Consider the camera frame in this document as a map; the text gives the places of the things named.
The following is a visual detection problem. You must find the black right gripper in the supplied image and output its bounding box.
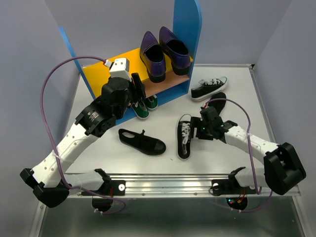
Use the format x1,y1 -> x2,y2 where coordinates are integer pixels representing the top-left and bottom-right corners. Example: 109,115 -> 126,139
185,117 -> 212,140

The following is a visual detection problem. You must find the black sneaker orange sole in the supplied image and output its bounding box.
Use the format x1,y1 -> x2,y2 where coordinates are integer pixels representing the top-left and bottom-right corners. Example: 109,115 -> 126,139
176,114 -> 192,160

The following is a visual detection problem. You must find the purple loafer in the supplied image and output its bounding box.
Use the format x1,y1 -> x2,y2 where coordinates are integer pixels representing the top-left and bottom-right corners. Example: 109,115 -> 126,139
159,26 -> 191,76
140,31 -> 166,83

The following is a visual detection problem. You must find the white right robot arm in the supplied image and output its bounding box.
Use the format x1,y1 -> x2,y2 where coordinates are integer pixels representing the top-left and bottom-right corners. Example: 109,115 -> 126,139
190,107 -> 307,195

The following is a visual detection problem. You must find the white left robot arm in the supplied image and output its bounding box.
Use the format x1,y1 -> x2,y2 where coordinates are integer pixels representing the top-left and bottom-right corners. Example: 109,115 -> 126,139
20,73 -> 146,208

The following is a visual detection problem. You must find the all-black slip-on shoe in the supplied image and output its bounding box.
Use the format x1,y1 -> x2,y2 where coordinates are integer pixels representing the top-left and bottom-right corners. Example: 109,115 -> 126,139
208,92 -> 227,115

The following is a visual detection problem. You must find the pink middle shelf board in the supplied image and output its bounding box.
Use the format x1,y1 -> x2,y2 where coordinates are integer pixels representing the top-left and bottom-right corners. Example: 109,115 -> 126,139
142,73 -> 190,97

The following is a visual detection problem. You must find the yellow top shelf board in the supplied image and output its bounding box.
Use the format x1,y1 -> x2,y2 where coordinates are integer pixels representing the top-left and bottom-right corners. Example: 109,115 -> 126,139
82,46 -> 194,97

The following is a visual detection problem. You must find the black white-laced sneaker upright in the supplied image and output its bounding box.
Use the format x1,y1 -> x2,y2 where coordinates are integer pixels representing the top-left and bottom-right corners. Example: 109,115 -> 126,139
191,77 -> 228,102

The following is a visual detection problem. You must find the all-black lace sneaker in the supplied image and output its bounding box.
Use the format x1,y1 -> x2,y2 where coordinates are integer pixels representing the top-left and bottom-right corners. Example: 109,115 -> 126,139
118,128 -> 166,156

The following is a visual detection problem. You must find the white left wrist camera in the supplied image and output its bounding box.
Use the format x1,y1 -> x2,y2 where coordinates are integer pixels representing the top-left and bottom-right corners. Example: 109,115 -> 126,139
109,58 -> 131,81

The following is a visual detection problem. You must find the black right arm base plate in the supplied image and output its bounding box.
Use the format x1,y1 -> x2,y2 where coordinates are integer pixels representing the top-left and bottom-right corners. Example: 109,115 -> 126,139
209,179 -> 256,197

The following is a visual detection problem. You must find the aluminium mounting rail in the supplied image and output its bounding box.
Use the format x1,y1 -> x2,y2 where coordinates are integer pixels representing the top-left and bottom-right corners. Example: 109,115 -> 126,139
40,174 -> 301,198

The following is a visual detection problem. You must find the blue shoe shelf frame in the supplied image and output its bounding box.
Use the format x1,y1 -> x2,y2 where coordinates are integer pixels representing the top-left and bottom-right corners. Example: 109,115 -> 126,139
58,0 -> 203,130

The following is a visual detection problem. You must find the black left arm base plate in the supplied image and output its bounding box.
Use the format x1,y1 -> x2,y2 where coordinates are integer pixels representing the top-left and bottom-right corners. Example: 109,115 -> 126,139
92,180 -> 126,197

